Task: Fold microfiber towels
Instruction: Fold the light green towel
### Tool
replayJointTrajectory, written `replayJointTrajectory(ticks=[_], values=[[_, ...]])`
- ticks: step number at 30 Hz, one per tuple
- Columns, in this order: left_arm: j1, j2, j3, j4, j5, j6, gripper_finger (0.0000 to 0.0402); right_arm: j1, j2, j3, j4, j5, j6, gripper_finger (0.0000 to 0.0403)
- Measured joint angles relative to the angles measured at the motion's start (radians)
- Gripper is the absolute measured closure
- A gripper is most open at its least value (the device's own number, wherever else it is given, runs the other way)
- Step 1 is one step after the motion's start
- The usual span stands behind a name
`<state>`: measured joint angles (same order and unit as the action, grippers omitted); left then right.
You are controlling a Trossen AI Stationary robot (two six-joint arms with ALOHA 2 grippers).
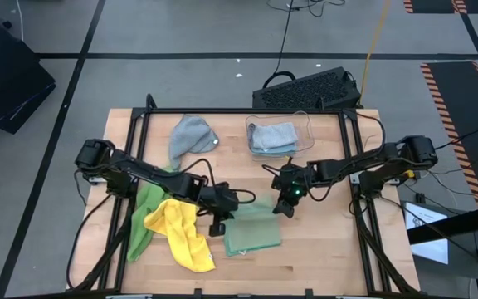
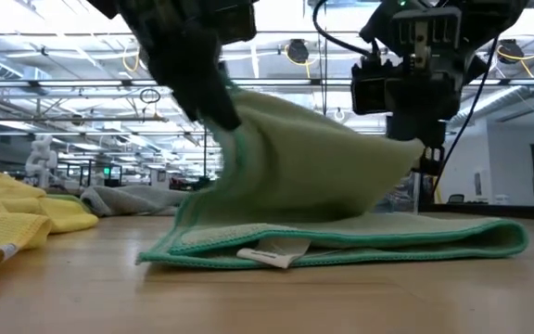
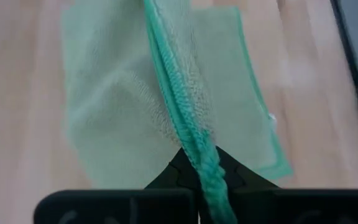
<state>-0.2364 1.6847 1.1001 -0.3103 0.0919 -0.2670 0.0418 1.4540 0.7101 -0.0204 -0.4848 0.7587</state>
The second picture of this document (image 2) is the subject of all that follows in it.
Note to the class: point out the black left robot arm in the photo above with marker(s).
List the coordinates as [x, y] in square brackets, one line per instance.
[156, 14]

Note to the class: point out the plain grey microfiber towel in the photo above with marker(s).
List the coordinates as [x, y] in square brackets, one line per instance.
[128, 199]

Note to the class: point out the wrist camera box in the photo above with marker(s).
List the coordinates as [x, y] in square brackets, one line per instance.
[369, 88]
[234, 23]

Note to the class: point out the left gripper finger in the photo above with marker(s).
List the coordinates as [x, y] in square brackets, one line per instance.
[207, 97]

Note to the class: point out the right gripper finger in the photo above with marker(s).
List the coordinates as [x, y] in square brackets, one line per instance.
[432, 158]

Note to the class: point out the white robot figure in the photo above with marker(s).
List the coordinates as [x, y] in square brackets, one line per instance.
[41, 160]

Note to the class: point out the yellow microfiber towel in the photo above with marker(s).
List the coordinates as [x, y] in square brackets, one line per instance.
[7, 218]

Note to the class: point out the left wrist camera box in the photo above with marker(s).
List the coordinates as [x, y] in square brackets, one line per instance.
[234, 23]

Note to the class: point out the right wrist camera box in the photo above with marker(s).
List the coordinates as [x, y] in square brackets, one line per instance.
[369, 88]

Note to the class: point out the pale green microfiber towel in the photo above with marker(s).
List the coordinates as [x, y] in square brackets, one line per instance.
[304, 167]

